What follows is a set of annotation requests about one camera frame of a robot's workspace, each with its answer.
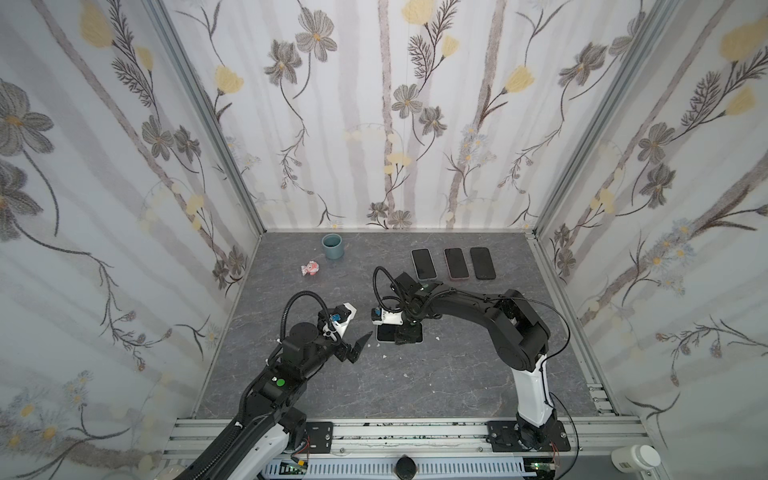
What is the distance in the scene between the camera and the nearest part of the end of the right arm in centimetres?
72

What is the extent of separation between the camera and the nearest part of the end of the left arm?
67 centimetres

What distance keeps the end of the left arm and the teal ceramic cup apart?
46cm

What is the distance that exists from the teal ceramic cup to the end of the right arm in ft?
1.21

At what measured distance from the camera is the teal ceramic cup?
3.60 ft
